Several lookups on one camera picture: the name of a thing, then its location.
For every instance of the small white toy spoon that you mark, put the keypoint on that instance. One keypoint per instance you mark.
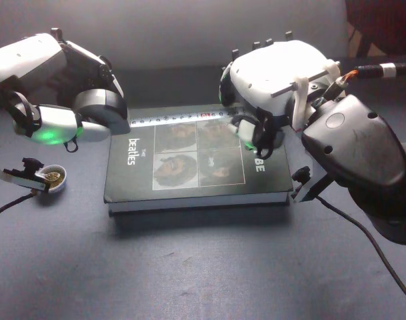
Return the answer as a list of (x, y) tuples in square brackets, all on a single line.
[(51, 173)]

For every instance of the grey table cloth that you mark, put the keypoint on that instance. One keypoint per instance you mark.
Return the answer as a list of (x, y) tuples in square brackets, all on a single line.
[(189, 266)]

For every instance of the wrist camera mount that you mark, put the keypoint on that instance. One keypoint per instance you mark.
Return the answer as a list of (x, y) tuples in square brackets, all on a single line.
[(26, 176), (309, 190)]

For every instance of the black Let It Be album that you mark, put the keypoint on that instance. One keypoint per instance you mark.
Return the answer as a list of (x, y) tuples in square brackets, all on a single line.
[(129, 186)]

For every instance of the dark brown chair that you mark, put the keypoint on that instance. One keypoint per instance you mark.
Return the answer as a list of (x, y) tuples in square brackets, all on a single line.
[(382, 26)]

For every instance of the small white toy bowl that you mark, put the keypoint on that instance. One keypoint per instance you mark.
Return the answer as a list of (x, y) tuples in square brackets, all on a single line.
[(59, 186)]

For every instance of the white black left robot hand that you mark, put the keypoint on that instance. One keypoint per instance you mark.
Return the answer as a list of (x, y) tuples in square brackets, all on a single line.
[(22, 63)]

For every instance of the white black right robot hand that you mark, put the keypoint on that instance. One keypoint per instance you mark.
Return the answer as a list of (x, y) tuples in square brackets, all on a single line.
[(272, 66)]

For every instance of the white backdrop sheet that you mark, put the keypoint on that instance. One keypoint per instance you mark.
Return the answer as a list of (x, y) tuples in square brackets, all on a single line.
[(156, 30)]

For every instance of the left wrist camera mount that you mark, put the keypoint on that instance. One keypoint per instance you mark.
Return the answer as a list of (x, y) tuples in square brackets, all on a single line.
[(26, 176)]

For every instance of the white grey tape measure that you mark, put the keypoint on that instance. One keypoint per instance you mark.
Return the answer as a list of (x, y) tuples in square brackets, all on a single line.
[(99, 101)]

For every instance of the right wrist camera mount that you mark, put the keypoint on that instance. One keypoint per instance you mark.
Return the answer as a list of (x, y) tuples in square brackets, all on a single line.
[(309, 190)]

